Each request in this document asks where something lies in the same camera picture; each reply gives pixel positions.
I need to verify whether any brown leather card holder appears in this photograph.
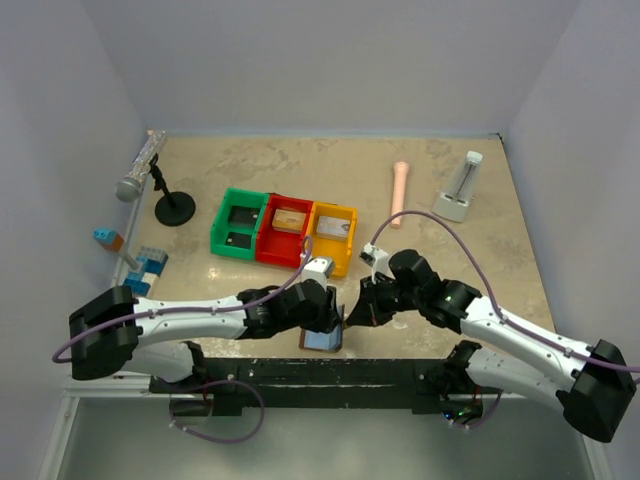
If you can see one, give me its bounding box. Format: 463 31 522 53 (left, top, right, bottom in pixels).
299 305 345 353

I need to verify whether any black credit card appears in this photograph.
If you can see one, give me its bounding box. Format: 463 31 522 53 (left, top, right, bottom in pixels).
226 232 252 249

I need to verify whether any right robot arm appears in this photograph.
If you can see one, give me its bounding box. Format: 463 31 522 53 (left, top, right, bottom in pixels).
346 244 637 443

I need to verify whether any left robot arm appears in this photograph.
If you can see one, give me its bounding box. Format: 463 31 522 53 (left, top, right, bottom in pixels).
69 280 341 383

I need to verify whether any orange card stack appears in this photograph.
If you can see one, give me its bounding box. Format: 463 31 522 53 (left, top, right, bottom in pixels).
271 209 306 234

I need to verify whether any black card stack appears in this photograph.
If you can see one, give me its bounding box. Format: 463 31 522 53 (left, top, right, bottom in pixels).
228 205 261 229

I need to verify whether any red plastic bin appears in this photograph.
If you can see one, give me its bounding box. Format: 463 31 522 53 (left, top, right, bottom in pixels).
255 193 313 269

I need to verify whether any yellow plastic bin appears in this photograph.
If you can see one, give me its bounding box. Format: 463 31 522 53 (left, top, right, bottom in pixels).
306 201 358 278

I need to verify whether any green plastic bin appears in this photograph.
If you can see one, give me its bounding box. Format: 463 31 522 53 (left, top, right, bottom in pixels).
210 187 269 261

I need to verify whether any pink flashlight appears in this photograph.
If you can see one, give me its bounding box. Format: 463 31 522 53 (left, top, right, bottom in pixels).
390 161 410 228

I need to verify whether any blue white brick stack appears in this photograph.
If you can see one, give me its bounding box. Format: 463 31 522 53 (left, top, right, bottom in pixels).
123 246 169 297

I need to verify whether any black microphone stand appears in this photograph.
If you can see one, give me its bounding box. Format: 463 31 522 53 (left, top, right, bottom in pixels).
150 154 196 227

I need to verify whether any blue orange brick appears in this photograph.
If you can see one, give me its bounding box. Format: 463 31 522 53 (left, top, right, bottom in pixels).
93 228 124 253

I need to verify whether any silver glitter microphone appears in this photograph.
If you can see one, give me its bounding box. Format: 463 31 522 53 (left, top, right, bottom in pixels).
114 130 167 203

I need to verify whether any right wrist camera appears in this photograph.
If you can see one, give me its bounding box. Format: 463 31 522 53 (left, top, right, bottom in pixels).
359 242 390 278

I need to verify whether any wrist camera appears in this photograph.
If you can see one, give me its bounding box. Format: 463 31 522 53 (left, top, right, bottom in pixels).
300 256 335 289
359 242 390 278

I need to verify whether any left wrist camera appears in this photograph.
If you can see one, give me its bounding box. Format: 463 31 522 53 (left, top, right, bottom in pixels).
300 256 335 289

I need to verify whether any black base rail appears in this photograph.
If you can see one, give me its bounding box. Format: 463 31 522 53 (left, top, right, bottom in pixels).
149 356 504 417

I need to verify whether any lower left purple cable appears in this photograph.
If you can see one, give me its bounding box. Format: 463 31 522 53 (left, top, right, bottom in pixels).
168 377 266 445

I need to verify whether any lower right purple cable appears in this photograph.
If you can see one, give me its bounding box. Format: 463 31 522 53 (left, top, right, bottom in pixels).
447 384 504 430

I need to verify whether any grey toy hammer handle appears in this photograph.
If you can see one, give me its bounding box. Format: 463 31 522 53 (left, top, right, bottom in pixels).
118 248 141 272

